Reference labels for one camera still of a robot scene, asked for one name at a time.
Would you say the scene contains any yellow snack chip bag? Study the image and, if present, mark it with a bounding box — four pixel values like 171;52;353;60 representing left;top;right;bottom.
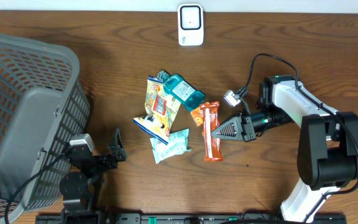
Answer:
133;70;181;145

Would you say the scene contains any blue mouthwash bottle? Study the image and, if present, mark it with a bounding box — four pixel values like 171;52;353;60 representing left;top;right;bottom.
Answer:
163;74;205;111

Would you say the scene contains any orange chocolate bar wrapper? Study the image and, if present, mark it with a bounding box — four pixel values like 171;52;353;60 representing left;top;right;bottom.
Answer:
200;101;223;161

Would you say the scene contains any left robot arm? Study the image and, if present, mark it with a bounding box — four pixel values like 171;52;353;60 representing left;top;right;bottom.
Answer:
59;129;127;223

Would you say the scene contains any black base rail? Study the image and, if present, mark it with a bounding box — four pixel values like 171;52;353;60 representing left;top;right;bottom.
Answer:
35;212;347;224

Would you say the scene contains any small orange snack pack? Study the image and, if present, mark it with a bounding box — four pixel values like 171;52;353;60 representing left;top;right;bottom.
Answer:
190;107;203;127

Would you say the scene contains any grey plastic mesh basket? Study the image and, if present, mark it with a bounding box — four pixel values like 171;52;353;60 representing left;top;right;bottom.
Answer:
0;34;90;223

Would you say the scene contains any white barcode scanner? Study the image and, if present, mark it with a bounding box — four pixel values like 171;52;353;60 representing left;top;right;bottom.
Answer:
178;4;204;47

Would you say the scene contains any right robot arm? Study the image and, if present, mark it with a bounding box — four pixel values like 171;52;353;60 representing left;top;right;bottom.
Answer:
211;75;358;223

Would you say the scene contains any mint green wipes pack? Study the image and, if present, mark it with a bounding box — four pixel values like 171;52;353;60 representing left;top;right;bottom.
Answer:
150;129;191;164

